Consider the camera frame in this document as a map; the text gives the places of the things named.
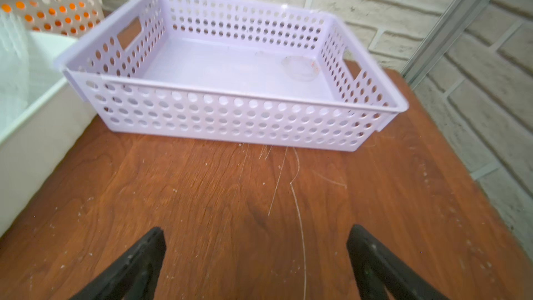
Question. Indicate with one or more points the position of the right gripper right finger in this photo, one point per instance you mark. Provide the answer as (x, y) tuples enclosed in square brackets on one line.
[(380, 274)]

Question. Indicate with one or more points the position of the white plastic tub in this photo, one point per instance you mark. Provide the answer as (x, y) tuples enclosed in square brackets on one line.
[(41, 117)]

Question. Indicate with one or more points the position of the purple perforated plastic basket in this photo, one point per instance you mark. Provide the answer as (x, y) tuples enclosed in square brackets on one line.
[(242, 71)]

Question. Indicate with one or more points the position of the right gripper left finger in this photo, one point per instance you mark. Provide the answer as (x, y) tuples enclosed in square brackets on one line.
[(134, 275)]

